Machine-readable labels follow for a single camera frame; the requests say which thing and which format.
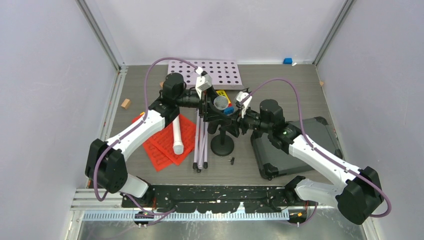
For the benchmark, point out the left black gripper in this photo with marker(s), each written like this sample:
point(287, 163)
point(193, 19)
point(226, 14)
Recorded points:
point(210, 112)

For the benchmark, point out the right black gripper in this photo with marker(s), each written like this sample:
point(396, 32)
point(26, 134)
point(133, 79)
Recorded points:
point(232, 127)

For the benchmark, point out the black silver microphone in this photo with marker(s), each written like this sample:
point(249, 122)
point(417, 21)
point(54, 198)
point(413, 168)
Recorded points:
point(215, 113)

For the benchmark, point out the yellow red blue toy block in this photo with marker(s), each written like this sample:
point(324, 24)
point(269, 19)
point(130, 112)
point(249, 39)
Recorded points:
point(223, 103)

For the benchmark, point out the black mic stand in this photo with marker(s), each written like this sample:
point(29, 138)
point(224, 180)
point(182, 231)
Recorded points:
point(222, 145)
point(243, 93)

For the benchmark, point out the white music stand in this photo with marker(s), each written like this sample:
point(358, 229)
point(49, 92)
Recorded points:
point(224, 76)

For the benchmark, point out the white toy microphone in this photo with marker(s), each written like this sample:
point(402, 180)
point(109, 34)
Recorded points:
point(178, 146)

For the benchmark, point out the red sheet music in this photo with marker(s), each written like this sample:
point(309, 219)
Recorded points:
point(159, 159)
point(188, 130)

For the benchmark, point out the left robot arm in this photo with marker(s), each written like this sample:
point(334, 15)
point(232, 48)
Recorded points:
point(106, 161)

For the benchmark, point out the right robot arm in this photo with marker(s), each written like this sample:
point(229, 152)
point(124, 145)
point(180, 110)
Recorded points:
point(355, 192)

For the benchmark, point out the black carrying case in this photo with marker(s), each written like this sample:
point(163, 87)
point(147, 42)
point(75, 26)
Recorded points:
point(301, 157)

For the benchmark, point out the small blue block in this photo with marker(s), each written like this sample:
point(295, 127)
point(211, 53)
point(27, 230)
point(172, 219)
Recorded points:
point(288, 61)

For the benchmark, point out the tan wooden block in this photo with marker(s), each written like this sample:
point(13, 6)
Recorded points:
point(126, 104)

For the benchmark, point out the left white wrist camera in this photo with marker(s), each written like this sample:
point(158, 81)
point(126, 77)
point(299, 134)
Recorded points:
point(203, 81)

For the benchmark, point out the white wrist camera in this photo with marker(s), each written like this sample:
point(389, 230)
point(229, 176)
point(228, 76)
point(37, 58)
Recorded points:
point(203, 81)
point(243, 100)

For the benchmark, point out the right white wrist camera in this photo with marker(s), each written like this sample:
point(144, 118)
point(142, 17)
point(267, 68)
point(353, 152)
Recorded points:
point(243, 100)

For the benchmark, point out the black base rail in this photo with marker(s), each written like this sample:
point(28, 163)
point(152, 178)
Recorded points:
point(196, 203)

